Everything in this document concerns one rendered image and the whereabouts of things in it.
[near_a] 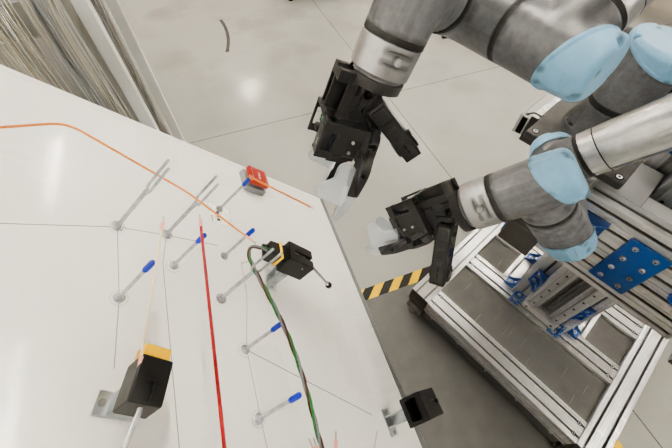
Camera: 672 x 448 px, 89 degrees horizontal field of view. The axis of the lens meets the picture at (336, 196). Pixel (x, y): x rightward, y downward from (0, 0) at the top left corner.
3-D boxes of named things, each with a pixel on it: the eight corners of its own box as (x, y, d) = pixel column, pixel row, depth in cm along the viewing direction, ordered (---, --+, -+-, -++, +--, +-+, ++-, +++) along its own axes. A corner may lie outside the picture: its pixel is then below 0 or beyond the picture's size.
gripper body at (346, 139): (305, 131, 50) (334, 50, 43) (358, 143, 53) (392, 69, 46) (311, 161, 44) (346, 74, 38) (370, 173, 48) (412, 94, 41)
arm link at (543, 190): (600, 213, 44) (577, 170, 40) (511, 236, 51) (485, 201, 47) (583, 171, 49) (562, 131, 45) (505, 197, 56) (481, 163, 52)
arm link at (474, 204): (508, 213, 54) (501, 231, 48) (480, 222, 57) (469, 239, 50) (488, 170, 54) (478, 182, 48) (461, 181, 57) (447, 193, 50)
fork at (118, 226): (110, 219, 49) (162, 155, 44) (124, 222, 51) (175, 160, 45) (109, 230, 48) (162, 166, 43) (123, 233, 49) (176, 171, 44)
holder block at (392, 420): (416, 425, 71) (456, 407, 67) (385, 439, 62) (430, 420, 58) (406, 401, 74) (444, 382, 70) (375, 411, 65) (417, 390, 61)
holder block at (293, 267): (299, 280, 64) (314, 269, 63) (276, 270, 61) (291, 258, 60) (297, 262, 67) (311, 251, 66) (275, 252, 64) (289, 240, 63)
